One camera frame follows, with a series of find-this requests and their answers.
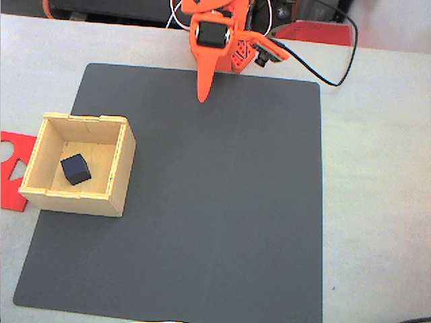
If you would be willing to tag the dark grey mat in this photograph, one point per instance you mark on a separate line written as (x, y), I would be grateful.
(235, 235)

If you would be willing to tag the dark blue cube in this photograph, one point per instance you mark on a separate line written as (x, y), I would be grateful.
(75, 168)

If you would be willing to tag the red flat object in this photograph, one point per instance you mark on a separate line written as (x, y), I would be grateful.
(316, 32)

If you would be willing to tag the black background equipment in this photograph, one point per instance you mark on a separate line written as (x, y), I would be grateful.
(118, 10)

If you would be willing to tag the orange bracket with black camera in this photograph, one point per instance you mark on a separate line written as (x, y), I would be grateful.
(269, 45)

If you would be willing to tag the red shape stencil sheet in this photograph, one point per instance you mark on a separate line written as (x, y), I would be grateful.
(10, 202)

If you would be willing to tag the open wooden box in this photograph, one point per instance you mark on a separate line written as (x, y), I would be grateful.
(125, 188)

